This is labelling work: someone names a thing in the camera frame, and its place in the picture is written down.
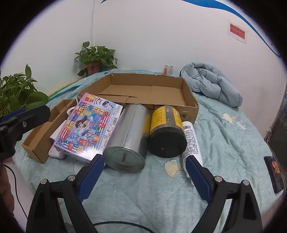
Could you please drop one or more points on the orange glass jar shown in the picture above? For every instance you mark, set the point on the orange glass jar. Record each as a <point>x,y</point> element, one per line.
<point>168,70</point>

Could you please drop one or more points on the colourful cartoon game box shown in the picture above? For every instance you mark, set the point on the colourful cartoon game box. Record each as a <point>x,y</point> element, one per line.
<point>89,125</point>

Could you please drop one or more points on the white plastic bottle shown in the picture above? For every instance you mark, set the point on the white plastic bottle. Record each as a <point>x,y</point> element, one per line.
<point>190,143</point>

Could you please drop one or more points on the light blue quilted blanket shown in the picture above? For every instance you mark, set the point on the light blue quilted blanket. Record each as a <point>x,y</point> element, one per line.
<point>224,145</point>

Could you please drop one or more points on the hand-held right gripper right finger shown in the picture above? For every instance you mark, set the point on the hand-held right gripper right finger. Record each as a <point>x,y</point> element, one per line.
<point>199,179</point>

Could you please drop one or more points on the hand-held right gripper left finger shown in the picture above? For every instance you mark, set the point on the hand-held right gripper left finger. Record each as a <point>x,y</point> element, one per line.
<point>90,179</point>

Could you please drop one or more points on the red wall sign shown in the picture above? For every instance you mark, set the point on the red wall sign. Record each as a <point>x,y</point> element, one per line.
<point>237,31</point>

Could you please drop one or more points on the white handheld fan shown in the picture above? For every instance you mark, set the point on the white handheld fan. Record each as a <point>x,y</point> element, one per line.
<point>56,154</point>

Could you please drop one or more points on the small cardboard box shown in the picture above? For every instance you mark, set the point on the small cardboard box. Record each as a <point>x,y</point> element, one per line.
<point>38,145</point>

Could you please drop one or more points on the large cardboard box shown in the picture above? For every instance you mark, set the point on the large cardboard box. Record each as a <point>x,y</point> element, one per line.
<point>170,94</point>

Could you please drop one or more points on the yellow label jar black lid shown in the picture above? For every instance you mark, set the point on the yellow label jar black lid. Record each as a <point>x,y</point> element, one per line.
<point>166,134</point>

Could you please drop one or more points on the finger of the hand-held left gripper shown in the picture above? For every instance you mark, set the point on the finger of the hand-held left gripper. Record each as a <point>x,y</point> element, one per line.
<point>27,119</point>

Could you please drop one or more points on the glass door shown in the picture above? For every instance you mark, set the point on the glass door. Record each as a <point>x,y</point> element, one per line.
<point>280,116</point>

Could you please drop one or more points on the light blue padded jacket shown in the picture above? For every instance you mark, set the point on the light blue padded jacket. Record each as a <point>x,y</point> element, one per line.
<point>213,83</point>

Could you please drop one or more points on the potted plant orange pot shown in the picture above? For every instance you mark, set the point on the potted plant orange pot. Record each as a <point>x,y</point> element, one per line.
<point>96,56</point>

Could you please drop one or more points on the dark blue card box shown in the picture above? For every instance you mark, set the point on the dark blue card box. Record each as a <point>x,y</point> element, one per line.
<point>274,177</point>

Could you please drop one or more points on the silver tin can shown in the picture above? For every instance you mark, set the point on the silver tin can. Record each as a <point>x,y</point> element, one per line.
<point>127,134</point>

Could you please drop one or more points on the large leafy green plant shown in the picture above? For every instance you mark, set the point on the large leafy green plant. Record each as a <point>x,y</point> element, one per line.
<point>18,89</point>

